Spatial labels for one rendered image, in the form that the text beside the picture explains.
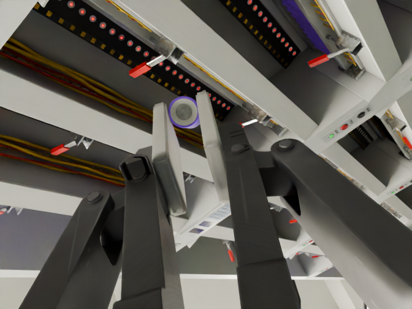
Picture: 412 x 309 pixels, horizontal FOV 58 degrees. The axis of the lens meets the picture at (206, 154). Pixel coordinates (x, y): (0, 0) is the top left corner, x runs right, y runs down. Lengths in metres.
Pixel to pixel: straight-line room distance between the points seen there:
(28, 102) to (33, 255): 0.52
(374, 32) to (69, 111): 0.50
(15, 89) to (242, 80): 0.33
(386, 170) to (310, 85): 0.70
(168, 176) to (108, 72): 0.63
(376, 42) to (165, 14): 0.39
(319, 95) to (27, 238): 0.76
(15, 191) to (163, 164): 0.56
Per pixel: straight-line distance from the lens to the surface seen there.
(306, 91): 0.90
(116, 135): 0.61
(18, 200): 0.71
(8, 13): 0.45
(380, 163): 1.54
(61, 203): 0.75
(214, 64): 0.56
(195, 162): 0.75
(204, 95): 0.21
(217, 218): 0.99
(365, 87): 0.86
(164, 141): 0.17
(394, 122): 1.10
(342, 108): 0.85
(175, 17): 0.49
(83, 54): 0.74
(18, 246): 0.98
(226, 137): 0.17
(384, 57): 0.78
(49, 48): 0.73
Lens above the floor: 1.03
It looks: 21 degrees up
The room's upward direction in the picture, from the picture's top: 128 degrees counter-clockwise
